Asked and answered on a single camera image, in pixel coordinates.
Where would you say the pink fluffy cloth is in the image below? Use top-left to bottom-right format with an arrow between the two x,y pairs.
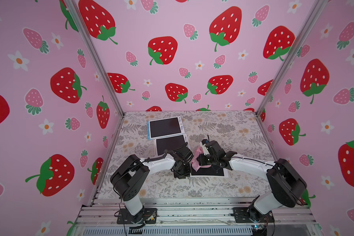
191,146 -> 207,172

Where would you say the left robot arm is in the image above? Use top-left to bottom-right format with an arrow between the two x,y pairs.
110,143 -> 193,219

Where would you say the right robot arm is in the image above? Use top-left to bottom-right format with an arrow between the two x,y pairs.
197,139 -> 307,221

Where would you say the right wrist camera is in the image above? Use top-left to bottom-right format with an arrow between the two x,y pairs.
200,142 -> 210,155

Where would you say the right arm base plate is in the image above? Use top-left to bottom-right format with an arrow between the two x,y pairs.
231,207 -> 274,224

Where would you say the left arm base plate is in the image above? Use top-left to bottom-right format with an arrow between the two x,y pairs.
117,208 -> 157,225

